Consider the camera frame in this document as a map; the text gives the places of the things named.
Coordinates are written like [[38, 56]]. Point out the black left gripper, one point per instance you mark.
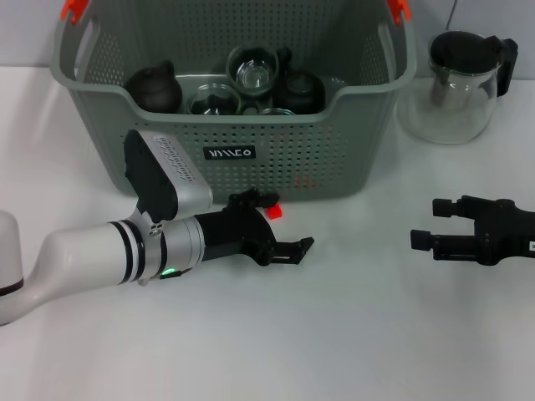
[[238, 234]]

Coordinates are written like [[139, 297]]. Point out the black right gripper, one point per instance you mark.
[[505, 234]]

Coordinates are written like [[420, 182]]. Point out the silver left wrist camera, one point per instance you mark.
[[167, 175]]

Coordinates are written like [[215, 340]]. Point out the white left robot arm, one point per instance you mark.
[[83, 259]]

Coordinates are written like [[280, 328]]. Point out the glass teapot with black lid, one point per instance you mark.
[[455, 117]]

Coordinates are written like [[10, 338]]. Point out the grey perforated storage bin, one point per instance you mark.
[[251, 167]]

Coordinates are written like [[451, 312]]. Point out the small square red brick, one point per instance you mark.
[[275, 212]]

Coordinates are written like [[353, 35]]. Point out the black clay teapot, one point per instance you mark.
[[152, 92]]

